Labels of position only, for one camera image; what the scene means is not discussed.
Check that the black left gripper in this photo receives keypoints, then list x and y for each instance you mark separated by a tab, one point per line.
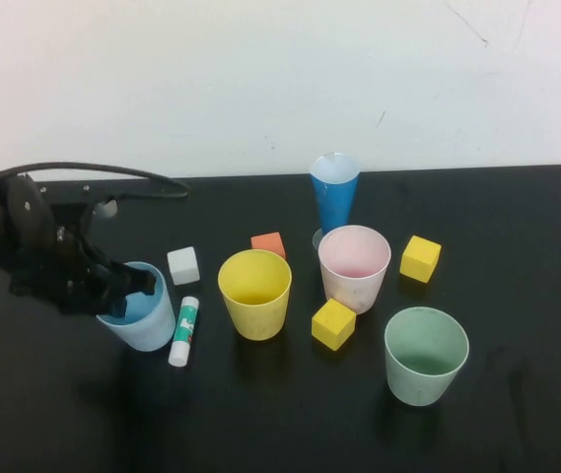
58	271

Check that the light blue plastic cup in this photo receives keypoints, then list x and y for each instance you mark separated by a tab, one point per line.
149	327

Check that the green plastic cup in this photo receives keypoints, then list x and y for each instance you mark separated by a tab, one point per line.
420	384

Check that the white cube block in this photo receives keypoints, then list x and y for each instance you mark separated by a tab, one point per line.
183	266

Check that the green and white glue stick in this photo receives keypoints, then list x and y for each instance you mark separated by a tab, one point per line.
185	327

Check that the yellow plastic cup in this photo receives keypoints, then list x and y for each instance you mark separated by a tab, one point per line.
255	317

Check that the orange cube block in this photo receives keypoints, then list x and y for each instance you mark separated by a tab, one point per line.
268	242

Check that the yellow cube block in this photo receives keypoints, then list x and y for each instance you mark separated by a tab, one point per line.
420	258
333	326

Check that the tall blue paper cone cup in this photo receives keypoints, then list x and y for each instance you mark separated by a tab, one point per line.
335	204

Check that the pink plastic cup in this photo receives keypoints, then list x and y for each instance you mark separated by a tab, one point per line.
354	290

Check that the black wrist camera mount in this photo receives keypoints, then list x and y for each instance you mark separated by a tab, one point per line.
70	214

